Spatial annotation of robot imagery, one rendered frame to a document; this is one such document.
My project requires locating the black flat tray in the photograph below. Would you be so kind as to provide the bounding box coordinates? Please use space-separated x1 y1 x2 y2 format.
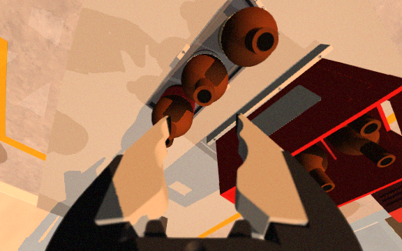
146 0 259 110

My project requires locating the brown bottle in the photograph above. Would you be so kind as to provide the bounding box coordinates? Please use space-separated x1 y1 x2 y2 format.
218 6 278 67
325 126 396 167
181 50 228 107
151 84 195 148
342 114 381 137
294 143 335 192

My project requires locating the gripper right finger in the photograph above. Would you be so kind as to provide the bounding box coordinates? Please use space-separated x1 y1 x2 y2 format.
234 113 363 251

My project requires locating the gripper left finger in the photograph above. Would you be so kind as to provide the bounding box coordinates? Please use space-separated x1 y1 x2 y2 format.
45 116 171 251

